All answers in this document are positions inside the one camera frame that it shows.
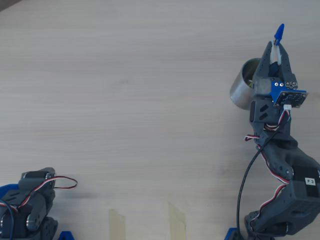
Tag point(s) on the blue arm base plate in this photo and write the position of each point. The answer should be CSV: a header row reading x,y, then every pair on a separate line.
x,y
231,233
7,190

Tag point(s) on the blue ballpoint pen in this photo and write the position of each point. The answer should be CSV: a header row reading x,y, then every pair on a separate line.
x,y
279,32

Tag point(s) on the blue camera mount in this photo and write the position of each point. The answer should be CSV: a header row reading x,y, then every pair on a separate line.
x,y
276,91

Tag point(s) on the grey gripper with camera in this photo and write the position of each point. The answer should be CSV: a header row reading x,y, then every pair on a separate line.
x,y
263,84

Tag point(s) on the grey arm without camera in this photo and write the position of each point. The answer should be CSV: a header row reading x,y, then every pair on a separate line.
x,y
37,205

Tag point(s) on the beige masking tape strip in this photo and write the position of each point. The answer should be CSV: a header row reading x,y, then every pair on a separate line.
x,y
117,225
177,222

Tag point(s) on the silver metal cup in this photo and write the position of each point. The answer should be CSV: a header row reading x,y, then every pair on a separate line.
x,y
241,92

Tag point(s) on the black camera circuit board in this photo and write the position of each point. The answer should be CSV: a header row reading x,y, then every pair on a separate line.
x,y
290,98

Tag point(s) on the grey arm with wrist camera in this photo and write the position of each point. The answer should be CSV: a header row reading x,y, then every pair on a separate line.
x,y
282,155

